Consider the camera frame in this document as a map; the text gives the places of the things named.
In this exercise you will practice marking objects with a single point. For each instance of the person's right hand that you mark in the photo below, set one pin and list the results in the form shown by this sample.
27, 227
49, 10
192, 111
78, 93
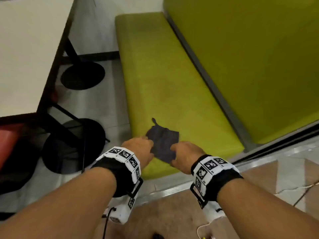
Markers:
185, 156

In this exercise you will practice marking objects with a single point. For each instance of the person's left hand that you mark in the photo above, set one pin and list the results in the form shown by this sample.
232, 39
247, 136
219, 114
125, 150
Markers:
138, 149

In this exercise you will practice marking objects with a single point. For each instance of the dark grey cleaning cloth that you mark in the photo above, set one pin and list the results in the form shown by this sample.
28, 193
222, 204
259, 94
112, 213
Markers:
163, 143

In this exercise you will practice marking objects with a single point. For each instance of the wooden chair with orange seat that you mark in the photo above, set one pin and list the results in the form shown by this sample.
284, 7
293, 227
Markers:
7, 141

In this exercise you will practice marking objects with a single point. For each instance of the person's left forearm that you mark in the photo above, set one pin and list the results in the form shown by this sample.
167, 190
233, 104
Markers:
69, 204

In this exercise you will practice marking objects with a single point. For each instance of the person's right forearm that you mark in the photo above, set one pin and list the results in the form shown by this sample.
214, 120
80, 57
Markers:
259, 211

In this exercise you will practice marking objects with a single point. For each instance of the white tag wrist band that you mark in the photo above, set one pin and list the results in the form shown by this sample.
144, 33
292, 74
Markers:
216, 179
119, 171

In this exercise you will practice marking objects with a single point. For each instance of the green upholstered bench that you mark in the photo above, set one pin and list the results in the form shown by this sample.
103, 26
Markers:
174, 84

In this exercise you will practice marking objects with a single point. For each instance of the black round table base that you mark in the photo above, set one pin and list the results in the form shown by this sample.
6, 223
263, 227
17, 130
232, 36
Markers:
62, 156
82, 77

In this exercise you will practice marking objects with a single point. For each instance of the black shoe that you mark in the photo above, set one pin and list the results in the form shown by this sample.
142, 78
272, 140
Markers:
157, 236

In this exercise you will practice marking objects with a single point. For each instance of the white table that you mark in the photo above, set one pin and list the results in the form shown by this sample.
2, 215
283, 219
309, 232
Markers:
25, 47

